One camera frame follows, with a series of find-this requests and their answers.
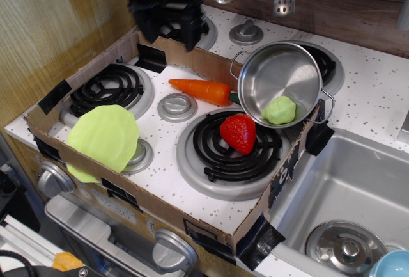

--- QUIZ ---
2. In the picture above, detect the black cable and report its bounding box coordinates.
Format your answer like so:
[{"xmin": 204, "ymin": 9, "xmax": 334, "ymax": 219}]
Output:
[{"xmin": 0, "ymin": 249, "xmax": 36, "ymax": 277}]

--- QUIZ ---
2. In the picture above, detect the light green toy broccoli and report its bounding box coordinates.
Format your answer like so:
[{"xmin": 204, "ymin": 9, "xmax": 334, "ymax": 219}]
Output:
[{"xmin": 261, "ymin": 96, "xmax": 297, "ymax": 125}]

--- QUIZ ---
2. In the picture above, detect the orange cloth piece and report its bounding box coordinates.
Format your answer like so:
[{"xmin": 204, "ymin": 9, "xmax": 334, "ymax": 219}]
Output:
[{"xmin": 51, "ymin": 251, "xmax": 84, "ymax": 272}]

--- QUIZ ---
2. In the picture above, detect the back right black burner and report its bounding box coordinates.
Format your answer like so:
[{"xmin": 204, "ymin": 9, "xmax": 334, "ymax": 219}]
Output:
[{"xmin": 294, "ymin": 41, "xmax": 345, "ymax": 96}]

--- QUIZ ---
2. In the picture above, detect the front left black burner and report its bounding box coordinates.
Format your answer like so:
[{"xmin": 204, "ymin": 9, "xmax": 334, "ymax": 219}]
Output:
[{"xmin": 60, "ymin": 63, "xmax": 154, "ymax": 128}]

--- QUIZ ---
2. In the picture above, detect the centre grey stove knob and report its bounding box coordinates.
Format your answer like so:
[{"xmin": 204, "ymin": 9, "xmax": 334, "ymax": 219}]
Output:
[{"xmin": 157, "ymin": 93, "xmax": 197, "ymax": 123}]

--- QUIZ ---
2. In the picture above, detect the brown cardboard fence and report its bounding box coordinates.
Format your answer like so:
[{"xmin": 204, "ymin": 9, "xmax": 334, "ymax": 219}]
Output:
[{"xmin": 24, "ymin": 29, "xmax": 323, "ymax": 271}]

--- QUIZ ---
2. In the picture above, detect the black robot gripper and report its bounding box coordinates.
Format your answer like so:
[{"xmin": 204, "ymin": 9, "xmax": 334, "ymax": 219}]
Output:
[{"xmin": 128, "ymin": 0, "xmax": 203, "ymax": 51}]

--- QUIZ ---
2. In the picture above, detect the grey stove knob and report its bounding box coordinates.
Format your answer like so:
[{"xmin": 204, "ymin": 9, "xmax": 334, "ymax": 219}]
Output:
[
  {"xmin": 157, "ymin": 93, "xmax": 197, "ymax": 123},
  {"xmin": 121, "ymin": 139, "xmax": 154, "ymax": 175},
  {"xmin": 229, "ymin": 20, "xmax": 264, "ymax": 45}
]

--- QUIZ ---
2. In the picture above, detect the front right black burner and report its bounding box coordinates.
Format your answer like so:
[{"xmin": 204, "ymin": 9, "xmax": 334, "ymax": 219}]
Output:
[{"xmin": 176, "ymin": 108, "xmax": 291, "ymax": 201}]

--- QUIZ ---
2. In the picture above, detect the left grey oven knob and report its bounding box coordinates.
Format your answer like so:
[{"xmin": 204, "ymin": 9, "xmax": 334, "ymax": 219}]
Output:
[{"xmin": 38, "ymin": 161, "xmax": 76, "ymax": 198}]

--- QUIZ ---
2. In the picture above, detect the grey oven knob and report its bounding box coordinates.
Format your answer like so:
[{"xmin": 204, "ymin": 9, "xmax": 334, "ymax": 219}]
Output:
[
  {"xmin": 38, "ymin": 161, "xmax": 76, "ymax": 198},
  {"xmin": 152, "ymin": 228, "xmax": 198, "ymax": 273}
]

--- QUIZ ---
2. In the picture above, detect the small stainless steel pot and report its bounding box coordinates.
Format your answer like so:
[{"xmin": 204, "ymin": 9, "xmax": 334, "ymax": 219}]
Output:
[{"xmin": 229, "ymin": 41, "xmax": 335, "ymax": 129}]

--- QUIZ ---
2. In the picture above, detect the back grey stove knob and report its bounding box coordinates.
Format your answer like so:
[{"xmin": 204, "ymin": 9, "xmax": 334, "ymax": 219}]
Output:
[{"xmin": 229, "ymin": 20, "xmax": 264, "ymax": 45}]

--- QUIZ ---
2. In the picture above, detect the grey oven door handle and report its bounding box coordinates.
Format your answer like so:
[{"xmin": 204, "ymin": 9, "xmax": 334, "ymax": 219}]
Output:
[{"xmin": 45, "ymin": 196, "xmax": 164, "ymax": 276}]

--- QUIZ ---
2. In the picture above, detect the orange toy carrot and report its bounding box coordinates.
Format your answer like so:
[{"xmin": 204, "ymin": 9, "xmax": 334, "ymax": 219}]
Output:
[{"xmin": 168, "ymin": 79, "xmax": 238, "ymax": 106}]

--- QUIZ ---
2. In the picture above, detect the front grey stove knob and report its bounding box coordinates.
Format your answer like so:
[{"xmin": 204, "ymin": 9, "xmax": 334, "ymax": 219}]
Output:
[{"xmin": 121, "ymin": 139, "xmax": 154, "ymax": 175}]

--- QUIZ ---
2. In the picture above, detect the light blue bowl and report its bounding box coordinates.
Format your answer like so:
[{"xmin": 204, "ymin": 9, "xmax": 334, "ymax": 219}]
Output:
[{"xmin": 367, "ymin": 250, "xmax": 408, "ymax": 277}]

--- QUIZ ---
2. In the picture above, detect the red toy strawberry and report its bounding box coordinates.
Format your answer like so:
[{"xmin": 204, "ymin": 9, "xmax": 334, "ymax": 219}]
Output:
[{"xmin": 219, "ymin": 113, "xmax": 256, "ymax": 155}]

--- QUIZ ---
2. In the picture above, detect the grey toy sink basin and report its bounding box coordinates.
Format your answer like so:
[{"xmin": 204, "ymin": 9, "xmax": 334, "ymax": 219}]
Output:
[{"xmin": 269, "ymin": 129, "xmax": 408, "ymax": 276}]

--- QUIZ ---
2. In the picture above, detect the light green toy plate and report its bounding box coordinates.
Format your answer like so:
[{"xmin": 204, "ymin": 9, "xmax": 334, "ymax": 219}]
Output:
[{"xmin": 66, "ymin": 105, "xmax": 139, "ymax": 173}]

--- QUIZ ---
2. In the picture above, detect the right grey oven knob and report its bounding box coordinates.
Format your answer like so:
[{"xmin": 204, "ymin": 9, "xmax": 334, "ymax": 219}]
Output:
[{"xmin": 152, "ymin": 228, "xmax": 198, "ymax": 273}]

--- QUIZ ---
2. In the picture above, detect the back left black burner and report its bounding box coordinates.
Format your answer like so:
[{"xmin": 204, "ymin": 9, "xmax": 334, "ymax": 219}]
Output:
[{"xmin": 159, "ymin": 9, "xmax": 217, "ymax": 50}]

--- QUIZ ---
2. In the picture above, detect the black burner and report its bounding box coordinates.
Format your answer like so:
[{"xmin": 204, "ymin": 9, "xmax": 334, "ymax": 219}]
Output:
[
  {"xmin": 294, "ymin": 41, "xmax": 345, "ymax": 96},
  {"xmin": 176, "ymin": 108, "xmax": 291, "ymax": 201},
  {"xmin": 159, "ymin": 9, "xmax": 217, "ymax": 50},
  {"xmin": 60, "ymin": 63, "xmax": 154, "ymax": 128}
]

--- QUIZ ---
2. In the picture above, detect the metal sink drain lid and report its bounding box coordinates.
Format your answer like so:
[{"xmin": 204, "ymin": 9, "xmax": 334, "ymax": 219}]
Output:
[{"xmin": 304, "ymin": 220, "xmax": 388, "ymax": 276}]

